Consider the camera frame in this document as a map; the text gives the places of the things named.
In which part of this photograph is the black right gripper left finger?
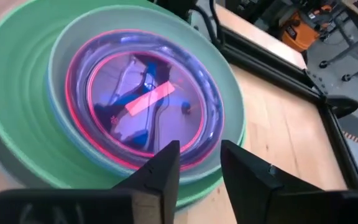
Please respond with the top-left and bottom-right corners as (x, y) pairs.
(0, 140), (180, 224)

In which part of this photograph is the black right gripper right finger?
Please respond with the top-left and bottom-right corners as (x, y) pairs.
(221, 139), (358, 224)

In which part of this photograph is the large green plastic plate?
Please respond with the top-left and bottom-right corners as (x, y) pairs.
(0, 0), (248, 210)

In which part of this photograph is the pink transparent plastic plate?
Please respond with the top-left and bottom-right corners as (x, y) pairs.
(64, 29), (226, 172)

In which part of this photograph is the pale green plastic plate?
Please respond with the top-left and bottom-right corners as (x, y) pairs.
(46, 4), (247, 185)

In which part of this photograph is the black table frame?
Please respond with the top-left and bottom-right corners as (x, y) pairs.
(218, 24), (358, 191)

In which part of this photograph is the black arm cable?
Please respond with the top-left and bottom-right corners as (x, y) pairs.
(193, 0), (228, 50)

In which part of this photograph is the grey metal stand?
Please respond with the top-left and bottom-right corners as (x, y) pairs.
(318, 17), (358, 82)

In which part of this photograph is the orange shop vacuum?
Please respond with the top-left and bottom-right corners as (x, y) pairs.
(279, 5), (334, 53)

